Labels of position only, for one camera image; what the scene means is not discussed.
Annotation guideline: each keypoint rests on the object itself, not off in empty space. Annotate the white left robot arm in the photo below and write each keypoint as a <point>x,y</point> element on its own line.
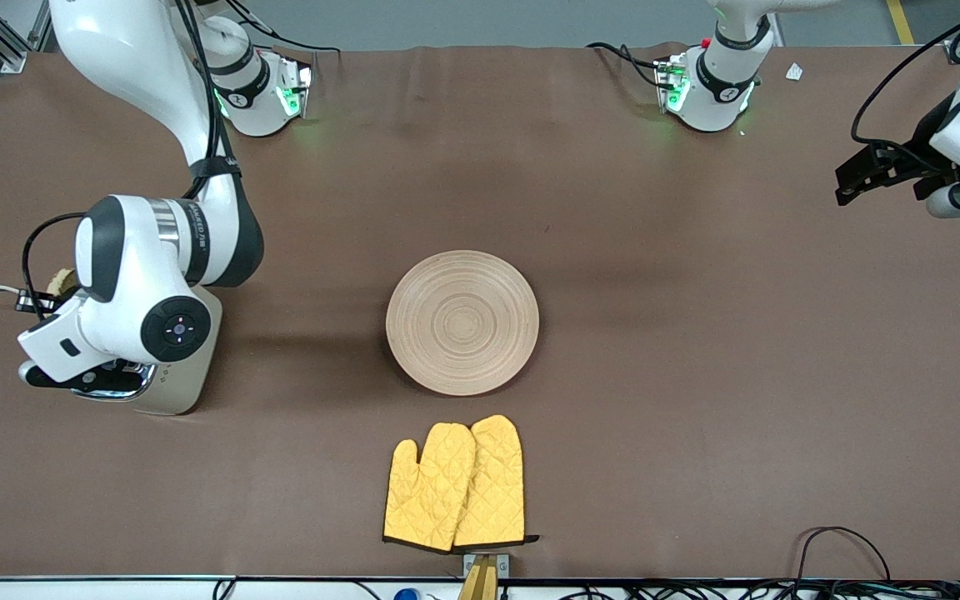
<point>717,92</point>

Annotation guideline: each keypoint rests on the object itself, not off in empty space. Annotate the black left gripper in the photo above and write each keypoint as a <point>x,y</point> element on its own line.
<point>918,153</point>

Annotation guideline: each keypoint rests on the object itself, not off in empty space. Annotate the round wooden plate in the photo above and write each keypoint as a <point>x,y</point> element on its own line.
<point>463,325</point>

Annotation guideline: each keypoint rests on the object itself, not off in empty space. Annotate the left base connector box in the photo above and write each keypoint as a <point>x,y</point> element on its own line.
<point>670,79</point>

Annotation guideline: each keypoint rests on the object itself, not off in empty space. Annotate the grey metal bracket plate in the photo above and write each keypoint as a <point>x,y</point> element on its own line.
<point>503,565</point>

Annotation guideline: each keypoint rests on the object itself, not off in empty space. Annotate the blue round object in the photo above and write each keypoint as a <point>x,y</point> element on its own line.
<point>407,595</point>

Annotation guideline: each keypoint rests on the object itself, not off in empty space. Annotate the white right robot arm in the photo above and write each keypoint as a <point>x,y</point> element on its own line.
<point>138,275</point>

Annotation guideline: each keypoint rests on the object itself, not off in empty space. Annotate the slice of brown bread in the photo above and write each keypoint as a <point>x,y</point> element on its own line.
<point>61,282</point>

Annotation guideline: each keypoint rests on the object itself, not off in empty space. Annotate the yellow quilted oven mitt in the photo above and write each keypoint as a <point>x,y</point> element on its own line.
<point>497,492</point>
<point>426,492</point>

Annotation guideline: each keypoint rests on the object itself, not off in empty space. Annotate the brown table cover sheet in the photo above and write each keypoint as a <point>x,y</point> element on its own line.
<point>655,250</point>

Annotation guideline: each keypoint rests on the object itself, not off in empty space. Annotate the base connector box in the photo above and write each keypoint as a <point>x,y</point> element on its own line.
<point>670,79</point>
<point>301,83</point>

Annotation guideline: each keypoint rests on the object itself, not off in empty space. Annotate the right base connector box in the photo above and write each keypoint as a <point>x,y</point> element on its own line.
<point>301,83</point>

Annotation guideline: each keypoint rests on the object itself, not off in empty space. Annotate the small white paper scrap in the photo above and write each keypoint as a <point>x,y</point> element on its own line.
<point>794,72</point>

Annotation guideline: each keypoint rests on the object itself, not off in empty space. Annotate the cream and chrome toaster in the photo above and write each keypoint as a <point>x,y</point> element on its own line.
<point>188,392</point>

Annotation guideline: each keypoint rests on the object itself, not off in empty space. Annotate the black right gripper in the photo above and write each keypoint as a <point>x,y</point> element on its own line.
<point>44,295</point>

